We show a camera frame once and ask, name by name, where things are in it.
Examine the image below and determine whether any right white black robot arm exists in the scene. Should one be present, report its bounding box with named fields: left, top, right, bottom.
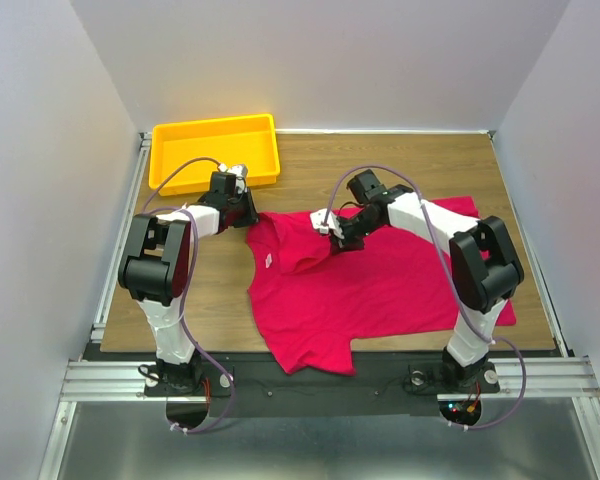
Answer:
left=311, top=164, right=524, bottom=390

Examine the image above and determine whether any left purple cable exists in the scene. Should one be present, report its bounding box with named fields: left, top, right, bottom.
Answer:
left=142, top=157, right=239, bottom=435

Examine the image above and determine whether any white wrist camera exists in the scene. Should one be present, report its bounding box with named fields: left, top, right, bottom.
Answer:
left=217, top=163, right=248, bottom=193
left=309, top=208, right=344, bottom=239

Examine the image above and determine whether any yellow plastic tray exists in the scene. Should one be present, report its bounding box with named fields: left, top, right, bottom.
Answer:
left=148, top=113, right=281, bottom=196

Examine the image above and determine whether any aluminium frame rail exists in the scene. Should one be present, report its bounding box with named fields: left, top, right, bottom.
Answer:
left=38, top=132, right=152, bottom=479

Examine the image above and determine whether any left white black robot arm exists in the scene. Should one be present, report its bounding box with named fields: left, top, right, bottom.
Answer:
left=118, top=164, right=259, bottom=395

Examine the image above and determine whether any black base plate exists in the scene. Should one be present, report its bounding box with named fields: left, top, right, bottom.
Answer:
left=137, top=352, right=500, bottom=433

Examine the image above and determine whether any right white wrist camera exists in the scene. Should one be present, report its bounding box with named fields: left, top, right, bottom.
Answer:
left=309, top=208, right=344, bottom=239

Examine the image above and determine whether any red t shirt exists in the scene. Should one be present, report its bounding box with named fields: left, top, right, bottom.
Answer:
left=244, top=195, right=518, bottom=377

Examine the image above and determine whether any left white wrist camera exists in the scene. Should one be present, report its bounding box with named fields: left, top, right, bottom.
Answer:
left=217, top=163, right=248, bottom=193

